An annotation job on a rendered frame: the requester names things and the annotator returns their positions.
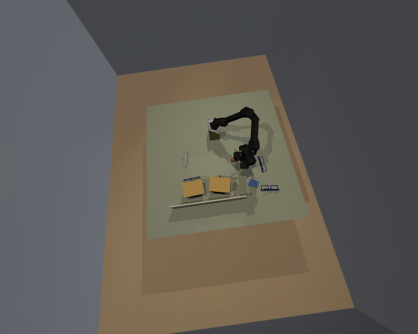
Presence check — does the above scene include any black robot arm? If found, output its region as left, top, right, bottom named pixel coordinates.
left=210, top=107, right=260, bottom=166

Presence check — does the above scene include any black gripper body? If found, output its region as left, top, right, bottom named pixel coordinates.
left=239, top=145, right=249, bottom=169

